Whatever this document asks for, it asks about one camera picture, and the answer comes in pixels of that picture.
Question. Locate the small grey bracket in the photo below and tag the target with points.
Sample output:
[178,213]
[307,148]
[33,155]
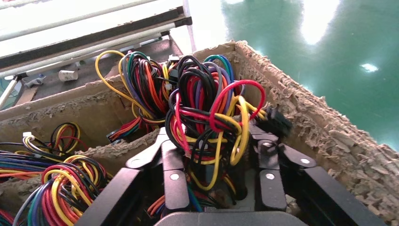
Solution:
[34,81]

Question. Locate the small white plastic cylinder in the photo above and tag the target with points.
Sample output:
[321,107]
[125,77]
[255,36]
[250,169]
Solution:
[68,75]

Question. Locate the brown cardboard divider box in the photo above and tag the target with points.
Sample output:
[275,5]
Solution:
[327,140]

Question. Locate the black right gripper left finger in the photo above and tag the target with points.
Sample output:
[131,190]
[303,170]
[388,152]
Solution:
[176,187]

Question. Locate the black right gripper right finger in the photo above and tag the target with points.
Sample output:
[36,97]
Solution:
[271,187]

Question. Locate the white metal table frame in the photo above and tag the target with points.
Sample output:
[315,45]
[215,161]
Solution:
[93,34]

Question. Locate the white rod black joint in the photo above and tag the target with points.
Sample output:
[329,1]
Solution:
[7,92]

